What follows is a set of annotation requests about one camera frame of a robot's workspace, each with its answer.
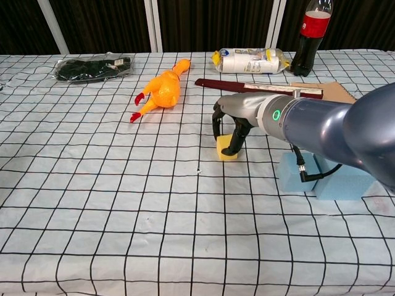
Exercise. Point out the brown spiral notebook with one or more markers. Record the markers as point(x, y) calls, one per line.
point(336, 91)

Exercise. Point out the dark red folded fan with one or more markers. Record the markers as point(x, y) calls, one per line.
point(222, 85)

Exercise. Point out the orange rubber chicken toy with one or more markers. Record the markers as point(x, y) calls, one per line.
point(165, 91)

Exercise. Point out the large blue foam block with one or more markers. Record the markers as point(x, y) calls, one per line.
point(342, 186)

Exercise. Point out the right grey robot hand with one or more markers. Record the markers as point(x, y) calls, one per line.
point(243, 106)

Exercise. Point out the white partition frame post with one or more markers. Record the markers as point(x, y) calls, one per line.
point(275, 24)
point(54, 27)
point(153, 26)

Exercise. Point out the cola bottle with red label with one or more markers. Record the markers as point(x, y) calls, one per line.
point(308, 52)

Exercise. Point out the yellow foam cube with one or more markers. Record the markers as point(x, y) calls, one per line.
point(222, 145)

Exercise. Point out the checkered light blue tablecloth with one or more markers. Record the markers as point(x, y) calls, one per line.
point(123, 200)

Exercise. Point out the black gloves in plastic bag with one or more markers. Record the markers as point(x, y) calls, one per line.
point(89, 69)

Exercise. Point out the light blue foam block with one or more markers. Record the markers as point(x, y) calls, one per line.
point(288, 172)

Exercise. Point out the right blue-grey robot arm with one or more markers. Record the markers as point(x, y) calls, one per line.
point(324, 123)

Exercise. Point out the white cups in plastic pack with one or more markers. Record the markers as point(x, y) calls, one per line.
point(247, 63)

